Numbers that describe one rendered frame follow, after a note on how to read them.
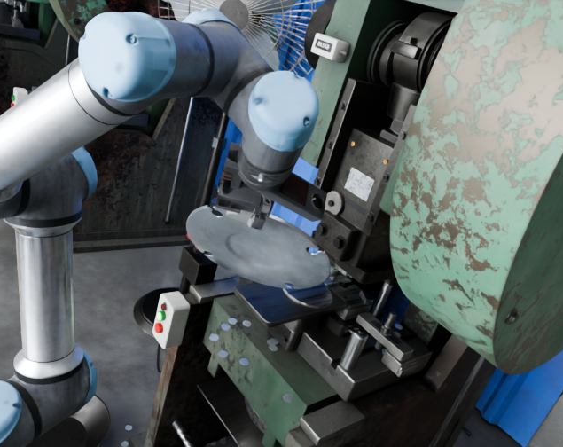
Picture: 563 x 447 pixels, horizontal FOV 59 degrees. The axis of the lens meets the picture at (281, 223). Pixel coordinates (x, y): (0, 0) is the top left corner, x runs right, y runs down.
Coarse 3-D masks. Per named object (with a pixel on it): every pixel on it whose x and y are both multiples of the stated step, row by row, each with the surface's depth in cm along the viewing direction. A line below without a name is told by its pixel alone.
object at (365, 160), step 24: (360, 144) 109; (384, 144) 104; (360, 168) 109; (384, 168) 104; (336, 192) 114; (360, 192) 109; (336, 216) 113; (360, 216) 110; (336, 240) 110; (360, 240) 110; (384, 240) 113; (360, 264) 112
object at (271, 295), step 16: (240, 288) 112; (256, 288) 113; (272, 288) 115; (304, 288) 118; (320, 288) 121; (256, 304) 108; (272, 304) 109; (288, 304) 111; (304, 304) 113; (320, 304) 114; (336, 304) 117; (272, 320) 104; (288, 320) 107; (304, 320) 114; (288, 336) 116
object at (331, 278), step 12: (336, 276) 130; (336, 288) 124; (348, 288) 126; (360, 288) 127; (348, 300) 120; (360, 300) 122; (372, 300) 124; (336, 312) 122; (348, 312) 120; (360, 312) 123
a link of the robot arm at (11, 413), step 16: (0, 384) 83; (16, 384) 85; (0, 400) 80; (16, 400) 81; (32, 400) 84; (0, 416) 78; (16, 416) 80; (32, 416) 83; (0, 432) 77; (16, 432) 81; (32, 432) 84
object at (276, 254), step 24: (192, 216) 91; (216, 216) 88; (192, 240) 100; (216, 240) 96; (240, 240) 94; (264, 240) 91; (288, 240) 87; (312, 240) 85; (240, 264) 102; (264, 264) 100; (288, 264) 95; (312, 264) 92; (288, 288) 105
